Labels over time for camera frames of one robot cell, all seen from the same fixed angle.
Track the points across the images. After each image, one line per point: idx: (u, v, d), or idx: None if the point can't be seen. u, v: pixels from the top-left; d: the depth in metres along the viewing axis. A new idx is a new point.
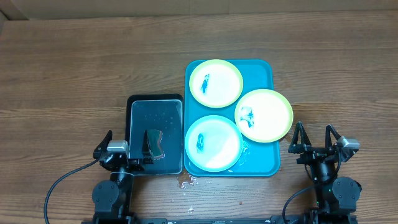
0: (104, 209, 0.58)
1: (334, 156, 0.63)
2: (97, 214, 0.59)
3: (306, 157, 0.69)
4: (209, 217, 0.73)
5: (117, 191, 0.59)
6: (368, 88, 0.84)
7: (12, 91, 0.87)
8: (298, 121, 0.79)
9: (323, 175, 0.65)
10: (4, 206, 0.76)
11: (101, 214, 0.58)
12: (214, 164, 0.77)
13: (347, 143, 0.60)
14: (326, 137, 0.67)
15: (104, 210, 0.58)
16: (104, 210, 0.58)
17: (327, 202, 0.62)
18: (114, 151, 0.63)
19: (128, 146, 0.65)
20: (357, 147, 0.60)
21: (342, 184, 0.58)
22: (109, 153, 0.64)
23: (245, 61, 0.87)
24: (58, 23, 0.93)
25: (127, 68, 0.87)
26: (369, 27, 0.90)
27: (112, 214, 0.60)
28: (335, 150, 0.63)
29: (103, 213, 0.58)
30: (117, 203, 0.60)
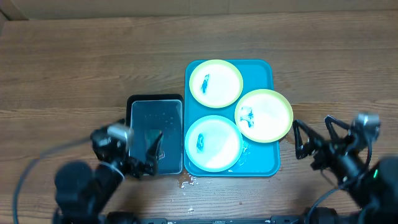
0: (67, 193, 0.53)
1: (358, 138, 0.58)
2: (60, 199, 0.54)
3: (324, 152, 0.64)
4: (209, 217, 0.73)
5: (86, 172, 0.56)
6: (368, 88, 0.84)
7: (12, 91, 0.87)
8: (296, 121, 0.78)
9: (352, 170, 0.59)
10: (4, 206, 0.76)
11: (64, 200, 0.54)
12: (214, 165, 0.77)
13: (367, 119, 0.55)
14: (331, 129, 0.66)
15: (66, 191, 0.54)
16: (67, 193, 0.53)
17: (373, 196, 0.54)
18: (114, 135, 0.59)
19: (130, 136, 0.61)
20: (377, 121, 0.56)
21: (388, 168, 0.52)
22: (107, 135, 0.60)
23: (244, 61, 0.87)
24: (58, 23, 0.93)
25: (127, 68, 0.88)
26: (368, 27, 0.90)
27: (78, 201, 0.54)
28: (359, 131, 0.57)
29: (67, 200, 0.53)
30: (83, 188, 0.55)
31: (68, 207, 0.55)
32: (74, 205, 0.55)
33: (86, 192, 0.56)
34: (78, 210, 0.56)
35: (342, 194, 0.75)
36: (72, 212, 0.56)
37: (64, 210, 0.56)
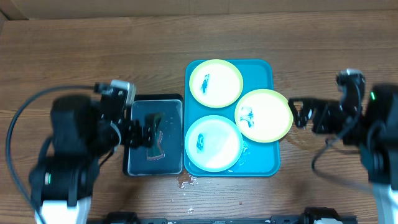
0: (63, 112, 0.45)
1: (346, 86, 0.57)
2: (53, 121, 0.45)
3: (321, 115, 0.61)
4: (209, 218, 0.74)
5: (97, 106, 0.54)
6: (368, 88, 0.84)
7: (12, 91, 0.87)
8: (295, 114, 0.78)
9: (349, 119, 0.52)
10: (4, 206, 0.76)
11: (60, 121, 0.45)
12: (214, 165, 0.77)
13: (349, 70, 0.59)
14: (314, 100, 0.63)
15: (62, 111, 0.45)
16: (63, 111, 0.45)
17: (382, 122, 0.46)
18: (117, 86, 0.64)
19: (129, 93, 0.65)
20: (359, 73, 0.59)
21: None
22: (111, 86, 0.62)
23: (244, 61, 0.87)
24: (57, 23, 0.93)
25: (127, 68, 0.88)
26: (369, 27, 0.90)
27: (71, 129, 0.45)
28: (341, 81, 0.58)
29: (64, 123, 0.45)
30: (87, 110, 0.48)
31: (63, 129, 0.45)
32: (66, 128, 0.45)
33: (81, 119, 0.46)
34: (71, 141, 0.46)
35: (342, 194, 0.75)
36: (64, 143, 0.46)
37: (56, 135, 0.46)
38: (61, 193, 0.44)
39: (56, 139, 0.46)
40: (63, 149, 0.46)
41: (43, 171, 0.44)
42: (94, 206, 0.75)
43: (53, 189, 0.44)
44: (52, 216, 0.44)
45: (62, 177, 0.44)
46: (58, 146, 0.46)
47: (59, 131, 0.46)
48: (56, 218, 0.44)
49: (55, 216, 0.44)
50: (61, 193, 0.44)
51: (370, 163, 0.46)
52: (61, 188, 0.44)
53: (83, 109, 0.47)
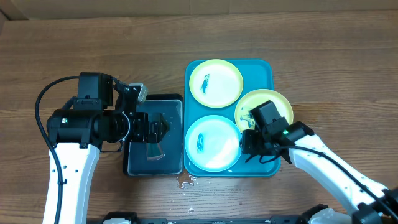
0: (89, 76, 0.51)
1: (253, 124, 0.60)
2: (81, 83, 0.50)
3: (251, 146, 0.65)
4: (209, 218, 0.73)
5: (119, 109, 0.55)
6: (368, 88, 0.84)
7: (12, 91, 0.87)
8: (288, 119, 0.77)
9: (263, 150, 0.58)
10: (4, 206, 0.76)
11: (85, 84, 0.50)
12: (214, 165, 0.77)
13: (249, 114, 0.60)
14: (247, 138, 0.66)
15: (90, 75, 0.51)
16: (91, 75, 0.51)
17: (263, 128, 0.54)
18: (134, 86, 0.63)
19: (144, 93, 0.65)
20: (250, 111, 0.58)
21: (267, 109, 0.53)
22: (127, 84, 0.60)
23: (244, 61, 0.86)
24: (57, 24, 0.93)
25: (127, 68, 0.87)
26: (369, 27, 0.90)
27: (94, 89, 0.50)
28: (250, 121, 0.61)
29: (89, 85, 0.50)
30: (109, 81, 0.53)
31: (86, 90, 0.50)
32: (89, 89, 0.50)
33: (102, 85, 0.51)
34: (91, 101, 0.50)
35: None
36: (85, 102, 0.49)
37: (79, 96, 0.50)
38: (74, 134, 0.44)
39: (79, 99, 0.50)
40: (82, 107, 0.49)
41: (60, 116, 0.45)
42: (94, 206, 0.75)
43: (66, 130, 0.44)
44: (67, 154, 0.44)
45: (78, 119, 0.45)
46: (79, 104, 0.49)
47: (83, 91, 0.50)
48: (70, 154, 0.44)
49: (68, 154, 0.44)
50: (74, 135, 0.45)
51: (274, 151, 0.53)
52: (74, 129, 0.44)
53: (106, 78, 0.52)
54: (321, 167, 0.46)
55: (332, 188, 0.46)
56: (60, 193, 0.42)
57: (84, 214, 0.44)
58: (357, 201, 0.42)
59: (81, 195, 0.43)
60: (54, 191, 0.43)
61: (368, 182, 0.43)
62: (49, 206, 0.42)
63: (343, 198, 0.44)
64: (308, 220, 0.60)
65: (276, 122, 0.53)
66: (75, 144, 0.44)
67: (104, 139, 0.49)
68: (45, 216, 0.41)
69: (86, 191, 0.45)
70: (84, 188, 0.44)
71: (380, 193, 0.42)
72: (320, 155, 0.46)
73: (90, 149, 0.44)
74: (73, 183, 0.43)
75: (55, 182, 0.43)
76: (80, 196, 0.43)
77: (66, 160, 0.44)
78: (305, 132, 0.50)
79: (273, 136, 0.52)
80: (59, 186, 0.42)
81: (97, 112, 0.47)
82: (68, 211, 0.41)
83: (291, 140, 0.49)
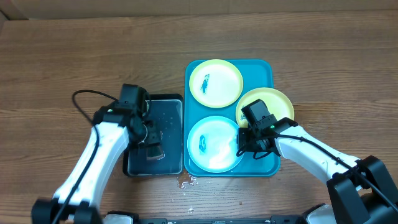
0: (130, 86, 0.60)
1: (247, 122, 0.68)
2: (123, 93, 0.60)
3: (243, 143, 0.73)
4: (209, 218, 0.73)
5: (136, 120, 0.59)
6: (368, 88, 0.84)
7: (12, 91, 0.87)
8: (287, 116, 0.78)
9: (254, 144, 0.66)
10: (4, 206, 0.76)
11: (126, 91, 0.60)
12: (215, 165, 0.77)
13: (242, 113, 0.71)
14: (239, 135, 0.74)
15: (130, 88, 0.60)
16: (131, 86, 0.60)
17: (254, 124, 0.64)
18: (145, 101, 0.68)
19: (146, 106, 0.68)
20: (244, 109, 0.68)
21: (256, 107, 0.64)
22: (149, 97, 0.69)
23: (244, 61, 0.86)
24: (57, 23, 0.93)
25: (127, 68, 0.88)
26: (369, 27, 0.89)
27: (133, 98, 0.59)
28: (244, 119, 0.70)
29: (129, 93, 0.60)
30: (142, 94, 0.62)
31: (126, 96, 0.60)
32: (129, 96, 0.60)
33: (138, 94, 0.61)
34: (128, 105, 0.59)
35: None
36: (124, 105, 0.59)
37: (120, 101, 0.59)
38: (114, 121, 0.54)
39: (119, 102, 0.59)
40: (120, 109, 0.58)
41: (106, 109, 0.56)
42: None
43: (108, 117, 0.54)
44: (106, 129, 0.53)
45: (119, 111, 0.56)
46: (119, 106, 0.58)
47: (123, 98, 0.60)
48: (108, 129, 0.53)
49: (106, 129, 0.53)
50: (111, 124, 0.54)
51: (263, 144, 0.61)
52: (115, 117, 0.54)
53: (141, 89, 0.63)
54: (301, 148, 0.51)
55: (313, 166, 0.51)
56: (93, 152, 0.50)
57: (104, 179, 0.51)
58: (333, 172, 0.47)
59: (107, 162, 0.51)
60: (89, 151, 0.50)
61: (343, 157, 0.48)
62: (81, 162, 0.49)
63: (324, 173, 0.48)
64: (306, 217, 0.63)
65: (265, 119, 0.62)
66: (112, 126, 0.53)
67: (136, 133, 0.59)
68: (76, 168, 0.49)
69: (111, 162, 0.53)
70: (110, 157, 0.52)
71: (353, 164, 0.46)
72: (302, 139, 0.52)
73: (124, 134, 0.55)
74: (106, 148, 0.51)
75: (91, 145, 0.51)
76: (106, 163, 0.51)
77: (104, 132, 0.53)
78: (289, 125, 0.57)
79: (262, 130, 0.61)
80: (94, 148, 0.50)
81: (134, 109, 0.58)
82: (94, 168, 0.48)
83: (277, 132, 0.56)
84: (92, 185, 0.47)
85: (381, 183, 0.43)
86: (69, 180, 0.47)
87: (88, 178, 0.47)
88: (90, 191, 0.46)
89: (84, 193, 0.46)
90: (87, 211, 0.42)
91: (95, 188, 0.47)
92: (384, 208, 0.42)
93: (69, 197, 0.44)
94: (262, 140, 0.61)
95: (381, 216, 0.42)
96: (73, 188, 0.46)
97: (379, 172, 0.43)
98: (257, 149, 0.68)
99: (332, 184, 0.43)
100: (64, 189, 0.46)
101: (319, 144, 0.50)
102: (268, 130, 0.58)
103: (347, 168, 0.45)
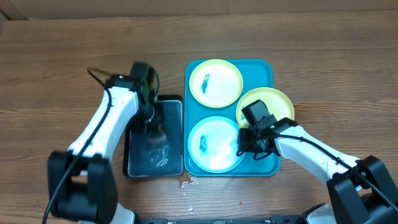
0: (142, 63, 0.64)
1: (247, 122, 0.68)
2: (135, 68, 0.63)
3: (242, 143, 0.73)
4: (209, 218, 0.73)
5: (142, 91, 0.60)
6: (368, 88, 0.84)
7: (12, 91, 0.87)
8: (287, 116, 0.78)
9: (254, 145, 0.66)
10: (4, 206, 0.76)
11: (137, 68, 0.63)
12: (216, 165, 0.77)
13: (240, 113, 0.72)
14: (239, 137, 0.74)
15: (142, 64, 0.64)
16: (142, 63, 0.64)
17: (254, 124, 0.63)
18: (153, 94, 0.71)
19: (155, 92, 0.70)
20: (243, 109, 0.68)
21: (256, 107, 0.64)
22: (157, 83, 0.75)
23: (244, 61, 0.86)
24: (57, 23, 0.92)
25: (127, 68, 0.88)
26: (369, 27, 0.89)
27: (142, 72, 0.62)
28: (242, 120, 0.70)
29: (140, 68, 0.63)
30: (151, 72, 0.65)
31: (137, 70, 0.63)
32: (140, 69, 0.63)
33: (148, 71, 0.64)
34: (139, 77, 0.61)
35: None
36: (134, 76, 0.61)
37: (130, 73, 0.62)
38: (126, 87, 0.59)
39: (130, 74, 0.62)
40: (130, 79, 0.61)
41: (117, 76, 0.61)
42: None
43: (119, 84, 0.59)
44: (117, 92, 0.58)
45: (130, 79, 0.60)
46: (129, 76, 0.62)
47: (134, 71, 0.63)
48: (120, 94, 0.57)
49: (119, 93, 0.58)
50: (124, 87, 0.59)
51: (263, 145, 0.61)
52: (127, 85, 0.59)
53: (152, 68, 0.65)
54: (301, 148, 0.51)
55: (313, 166, 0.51)
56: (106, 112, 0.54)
57: (115, 136, 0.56)
58: (333, 172, 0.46)
59: (119, 121, 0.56)
60: (102, 110, 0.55)
61: (343, 157, 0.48)
62: (94, 119, 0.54)
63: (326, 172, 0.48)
64: (306, 217, 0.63)
65: (265, 119, 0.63)
66: (125, 91, 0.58)
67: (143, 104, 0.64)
68: (88, 126, 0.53)
69: (122, 121, 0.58)
70: (122, 118, 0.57)
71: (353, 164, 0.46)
72: (302, 139, 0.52)
73: (134, 101, 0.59)
74: (117, 111, 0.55)
75: (105, 103, 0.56)
76: (117, 124, 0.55)
77: (116, 96, 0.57)
78: (290, 125, 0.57)
79: (262, 130, 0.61)
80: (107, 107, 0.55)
81: (143, 79, 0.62)
82: (106, 127, 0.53)
83: (277, 132, 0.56)
84: (104, 139, 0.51)
85: (380, 183, 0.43)
86: (84, 135, 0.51)
87: (101, 134, 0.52)
88: (102, 145, 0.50)
89: (96, 147, 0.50)
90: (101, 162, 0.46)
91: (106, 140, 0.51)
92: (384, 208, 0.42)
93: (83, 150, 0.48)
94: (262, 140, 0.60)
95: (381, 216, 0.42)
96: (86, 142, 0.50)
97: (379, 172, 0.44)
98: (256, 150, 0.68)
99: (332, 185, 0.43)
100: (78, 144, 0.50)
101: (319, 144, 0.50)
102: (268, 130, 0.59)
103: (347, 168, 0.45)
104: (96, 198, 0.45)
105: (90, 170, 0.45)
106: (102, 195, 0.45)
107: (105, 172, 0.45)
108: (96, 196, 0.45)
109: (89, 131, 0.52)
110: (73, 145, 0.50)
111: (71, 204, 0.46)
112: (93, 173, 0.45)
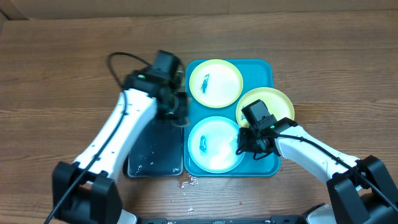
0: (165, 55, 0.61)
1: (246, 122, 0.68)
2: (157, 61, 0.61)
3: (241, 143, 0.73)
4: (209, 218, 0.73)
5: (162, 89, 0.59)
6: (368, 88, 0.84)
7: (12, 91, 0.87)
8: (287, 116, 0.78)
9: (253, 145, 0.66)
10: (4, 206, 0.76)
11: (159, 62, 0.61)
12: (216, 165, 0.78)
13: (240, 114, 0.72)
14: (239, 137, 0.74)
15: (166, 56, 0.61)
16: (165, 55, 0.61)
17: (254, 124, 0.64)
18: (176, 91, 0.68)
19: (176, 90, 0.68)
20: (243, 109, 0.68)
21: (256, 107, 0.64)
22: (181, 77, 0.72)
23: (244, 61, 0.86)
24: (57, 23, 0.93)
25: (128, 68, 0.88)
26: (369, 27, 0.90)
27: (164, 67, 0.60)
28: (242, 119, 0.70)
29: (161, 61, 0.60)
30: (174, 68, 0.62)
31: (159, 63, 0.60)
32: (161, 63, 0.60)
33: (172, 66, 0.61)
34: (160, 72, 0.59)
35: None
36: (156, 71, 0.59)
37: (153, 68, 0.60)
38: (146, 86, 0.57)
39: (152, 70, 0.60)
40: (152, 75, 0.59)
41: (137, 73, 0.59)
42: None
43: (140, 82, 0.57)
44: (134, 97, 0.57)
45: (151, 78, 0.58)
46: (152, 71, 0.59)
47: (156, 65, 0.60)
48: (137, 98, 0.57)
49: (137, 96, 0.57)
50: (143, 88, 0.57)
51: (263, 145, 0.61)
52: (147, 84, 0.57)
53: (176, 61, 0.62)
54: (300, 148, 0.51)
55: (313, 166, 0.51)
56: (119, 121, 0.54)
57: (129, 145, 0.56)
58: (333, 172, 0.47)
59: (132, 132, 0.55)
60: (115, 118, 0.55)
61: (343, 157, 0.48)
62: (107, 127, 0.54)
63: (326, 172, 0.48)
64: (306, 217, 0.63)
65: (265, 119, 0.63)
66: (143, 93, 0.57)
67: (161, 103, 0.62)
68: (101, 135, 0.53)
69: (137, 129, 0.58)
70: (135, 127, 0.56)
71: (353, 164, 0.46)
72: (302, 139, 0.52)
73: (152, 105, 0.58)
74: (130, 120, 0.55)
75: (119, 111, 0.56)
76: (130, 135, 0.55)
77: (132, 101, 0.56)
78: (289, 124, 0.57)
79: (262, 130, 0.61)
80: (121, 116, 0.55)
81: (165, 78, 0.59)
82: (117, 139, 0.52)
83: (277, 132, 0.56)
84: (113, 155, 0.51)
85: (380, 183, 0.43)
86: (94, 147, 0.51)
87: (109, 149, 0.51)
88: (111, 159, 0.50)
89: (104, 163, 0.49)
90: (106, 182, 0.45)
91: (116, 154, 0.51)
92: (384, 208, 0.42)
93: (89, 166, 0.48)
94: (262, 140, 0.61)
95: (381, 216, 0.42)
96: (94, 156, 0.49)
97: (379, 172, 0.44)
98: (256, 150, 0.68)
99: (332, 185, 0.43)
100: (85, 157, 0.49)
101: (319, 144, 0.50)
102: (268, 130, 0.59)
103: (347, 168, 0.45)
104: (98, 216, 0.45)
105: (95, 187, 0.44)
106: (105, 213, 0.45)
107: (109, 191, 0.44)
108: (97, 213, 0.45)
109: (99, 144, 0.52)
110: (80, 157, 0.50)
111: (74, 213, 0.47)
112: (97, 191, 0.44)
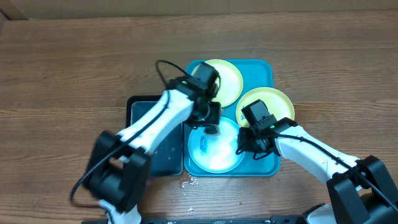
0: (207, 66, 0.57)
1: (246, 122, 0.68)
2: (198, 71, 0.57)
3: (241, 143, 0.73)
4: (209, 218, 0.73)
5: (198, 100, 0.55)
6: (368, 88, 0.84)
7: (12, 91, 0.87)
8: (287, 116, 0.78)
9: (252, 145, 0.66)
10: (4, 206, 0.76)
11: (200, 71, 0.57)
12: (216, 165, 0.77)
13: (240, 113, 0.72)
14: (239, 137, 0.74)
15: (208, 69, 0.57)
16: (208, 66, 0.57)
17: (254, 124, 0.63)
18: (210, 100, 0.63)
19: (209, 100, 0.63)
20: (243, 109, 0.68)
21: (257, 107, 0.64)
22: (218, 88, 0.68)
23: (244, 61, 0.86)
24: (57, 23, 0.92)
25: (128, 68, 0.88)
26: (369, 27, 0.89)
27: (204, 78, 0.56)
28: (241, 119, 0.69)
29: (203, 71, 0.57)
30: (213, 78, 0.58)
31: (201, 74, 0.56)
32: (203, 74, 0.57)
33: (211, 78, 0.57)
34: (200, 82, 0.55)
35: None
36: (196, 80, 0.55)
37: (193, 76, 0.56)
38: (185, 94, 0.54)
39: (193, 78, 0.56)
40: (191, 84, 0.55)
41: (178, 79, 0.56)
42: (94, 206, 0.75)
43: (179, 88, 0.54)
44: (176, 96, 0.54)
45: (191, 86, 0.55)
46: (192, 79, 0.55)
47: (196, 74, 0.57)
48: (179, 99, 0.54)
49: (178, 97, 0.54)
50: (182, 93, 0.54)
51: (262, 145, 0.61)
52: (186, 91, 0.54)
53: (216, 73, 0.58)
54: (301, 148, 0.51)
55: (313, 166, 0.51)
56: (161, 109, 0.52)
57: (160, 140, 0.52)
58: (333, 172, 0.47)
59: (168, 125, 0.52)
60: (158, 107, 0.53)
61: (343, 157, 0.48)
62: (148, 113, 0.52)
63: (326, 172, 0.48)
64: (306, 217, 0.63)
65: (265, 119, 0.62)
66: (183, 97, 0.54)
67: (193, 111, 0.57)
68: (142, 119, 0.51)
69: (172, 125, 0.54)
70: (173, 122, 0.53)
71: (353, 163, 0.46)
72: (302, 139, 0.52)
73: (188, 110, 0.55)
74: (170, 112, 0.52)
75: (162, 101, 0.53)
76: (166, 127, 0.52)
77: (175, 99, 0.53)
78: (290, 124, 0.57)
79: (262, 130, 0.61)
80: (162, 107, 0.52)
81: (203, 88, 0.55)
82: (156, 126, 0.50)
83: (277, 132, 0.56)
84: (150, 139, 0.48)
85: (380, 183, 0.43)
86: (136, 126, 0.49)
87: (150, 130, 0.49)
88: (148, 144, 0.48)
89: (143, 141, 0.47)
90: (143, 156, 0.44)
91: (153, 142, 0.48)
92: (384, 208, 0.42)
93: (131, 139, 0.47)
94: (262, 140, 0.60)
95: (381, 216, 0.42)
96: (136, 132, 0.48)
97: (379, 172, 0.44)
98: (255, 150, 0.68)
99: (332, 184, 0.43)
100: (129, 130, 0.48)
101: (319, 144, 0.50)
102: (268, 130, 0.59)
103: (347, 168, 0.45)
104: (128, 188, 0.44)
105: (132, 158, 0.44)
106: (135, 185, 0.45)
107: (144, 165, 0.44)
108: (127, 186, 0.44)
109: (142, 124, 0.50)
110: (124, 130, 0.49)
111: (102, 181, 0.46)
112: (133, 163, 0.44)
